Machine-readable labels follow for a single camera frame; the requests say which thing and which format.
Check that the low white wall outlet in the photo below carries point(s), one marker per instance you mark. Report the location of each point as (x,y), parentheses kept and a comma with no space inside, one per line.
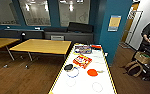
(106,54)

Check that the long wooden table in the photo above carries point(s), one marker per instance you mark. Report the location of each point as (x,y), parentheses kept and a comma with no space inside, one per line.
(2,42)

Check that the small grey rectangular panel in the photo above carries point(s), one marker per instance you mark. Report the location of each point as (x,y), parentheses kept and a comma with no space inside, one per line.
(57,37)

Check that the yellow wall poster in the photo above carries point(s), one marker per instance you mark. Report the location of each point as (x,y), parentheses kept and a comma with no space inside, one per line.
(114,23)

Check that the grey tabletop box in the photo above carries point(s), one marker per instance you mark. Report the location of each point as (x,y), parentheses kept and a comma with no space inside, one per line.
(83,49)

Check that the brown backpack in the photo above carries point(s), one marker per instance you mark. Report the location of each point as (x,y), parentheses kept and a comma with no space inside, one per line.
(134,70)

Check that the wooden table metal legs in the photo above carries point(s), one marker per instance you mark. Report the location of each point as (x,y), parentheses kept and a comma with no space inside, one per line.
(44,46)

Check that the brown wooden door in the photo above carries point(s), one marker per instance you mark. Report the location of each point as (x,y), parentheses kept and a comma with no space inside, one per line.
(129,25)

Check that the dark glass wall window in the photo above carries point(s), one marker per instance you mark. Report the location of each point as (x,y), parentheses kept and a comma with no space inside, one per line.
(34,13)
(4,13)
(74,13)

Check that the black ping pong paddle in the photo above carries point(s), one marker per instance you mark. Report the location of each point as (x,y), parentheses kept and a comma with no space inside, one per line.
(68,67)

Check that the dark high-back sofa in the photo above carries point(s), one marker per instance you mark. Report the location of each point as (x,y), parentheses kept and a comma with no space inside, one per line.
(74,31)

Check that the long dark bench sofa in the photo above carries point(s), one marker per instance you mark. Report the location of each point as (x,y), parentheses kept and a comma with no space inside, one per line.
(11,33)

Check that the air hockey table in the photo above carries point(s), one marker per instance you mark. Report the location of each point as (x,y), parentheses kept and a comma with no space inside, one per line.
(87,83)

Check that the tan open basket box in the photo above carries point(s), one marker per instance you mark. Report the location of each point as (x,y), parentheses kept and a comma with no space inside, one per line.
(144,58)

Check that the red flat object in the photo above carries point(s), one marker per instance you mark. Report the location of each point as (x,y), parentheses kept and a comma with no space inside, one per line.
(95,47)

